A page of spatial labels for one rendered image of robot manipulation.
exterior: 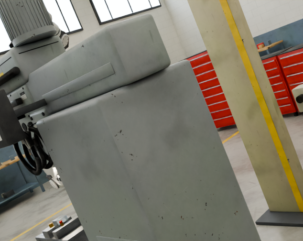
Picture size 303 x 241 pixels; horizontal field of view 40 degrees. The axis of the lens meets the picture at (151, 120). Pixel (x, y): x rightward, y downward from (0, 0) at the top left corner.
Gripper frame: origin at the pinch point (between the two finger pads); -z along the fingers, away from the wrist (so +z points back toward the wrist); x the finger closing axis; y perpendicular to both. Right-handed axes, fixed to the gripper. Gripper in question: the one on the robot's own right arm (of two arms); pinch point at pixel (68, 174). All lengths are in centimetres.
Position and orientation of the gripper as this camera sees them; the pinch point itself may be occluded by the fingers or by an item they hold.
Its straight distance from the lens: 230.8
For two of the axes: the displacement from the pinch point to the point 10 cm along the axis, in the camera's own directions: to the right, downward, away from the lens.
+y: 3.9, 9.1, 1.2
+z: -3.2, 0.1, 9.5
